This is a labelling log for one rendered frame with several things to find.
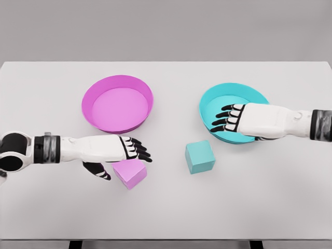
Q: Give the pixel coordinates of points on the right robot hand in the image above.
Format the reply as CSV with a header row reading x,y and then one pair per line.
x,y
259,119

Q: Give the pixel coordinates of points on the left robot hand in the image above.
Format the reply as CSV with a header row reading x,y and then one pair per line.
x,y
103,147

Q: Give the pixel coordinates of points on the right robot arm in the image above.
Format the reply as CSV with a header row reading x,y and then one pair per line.
x,y
308,123

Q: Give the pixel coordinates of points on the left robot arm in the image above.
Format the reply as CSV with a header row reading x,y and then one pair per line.
x,y
39,149

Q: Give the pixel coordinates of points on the pink block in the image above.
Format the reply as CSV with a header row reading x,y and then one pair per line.
x,y
129,172

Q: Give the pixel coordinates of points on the pink round plate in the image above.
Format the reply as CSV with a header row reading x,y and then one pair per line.
x,y
118,103

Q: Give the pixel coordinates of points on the cyan round plate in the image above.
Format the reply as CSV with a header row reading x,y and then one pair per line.
x,y
212,103

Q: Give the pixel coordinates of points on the cyan block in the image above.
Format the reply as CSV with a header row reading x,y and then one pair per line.
x,y
199,157

